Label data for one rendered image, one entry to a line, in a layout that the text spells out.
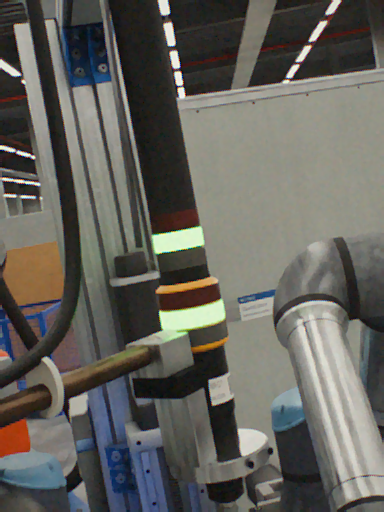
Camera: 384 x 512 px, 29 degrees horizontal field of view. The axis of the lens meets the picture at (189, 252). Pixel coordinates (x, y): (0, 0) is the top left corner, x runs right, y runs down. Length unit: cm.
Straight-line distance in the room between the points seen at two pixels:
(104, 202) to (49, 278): 717
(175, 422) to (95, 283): 93
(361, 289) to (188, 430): 54
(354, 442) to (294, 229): 173
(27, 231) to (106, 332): 979
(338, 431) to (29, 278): 786
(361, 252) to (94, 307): 60
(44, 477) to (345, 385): 59
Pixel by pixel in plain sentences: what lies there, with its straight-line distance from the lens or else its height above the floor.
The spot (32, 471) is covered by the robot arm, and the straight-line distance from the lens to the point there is 127.
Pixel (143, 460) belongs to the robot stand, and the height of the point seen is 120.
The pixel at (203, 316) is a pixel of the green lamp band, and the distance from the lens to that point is 48.
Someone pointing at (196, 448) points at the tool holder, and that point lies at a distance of 48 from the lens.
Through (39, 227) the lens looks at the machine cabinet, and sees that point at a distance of 1113.
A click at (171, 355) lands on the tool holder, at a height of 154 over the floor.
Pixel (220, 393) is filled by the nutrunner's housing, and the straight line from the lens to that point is 49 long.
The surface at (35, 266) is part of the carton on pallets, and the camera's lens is 859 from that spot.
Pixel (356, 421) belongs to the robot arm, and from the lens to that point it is 84.
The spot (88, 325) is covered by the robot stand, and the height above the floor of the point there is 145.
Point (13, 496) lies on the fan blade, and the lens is 60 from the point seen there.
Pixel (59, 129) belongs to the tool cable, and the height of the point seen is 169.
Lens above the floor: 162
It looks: 3 degrees down
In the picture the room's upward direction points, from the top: 11 degrees counter-clockwise
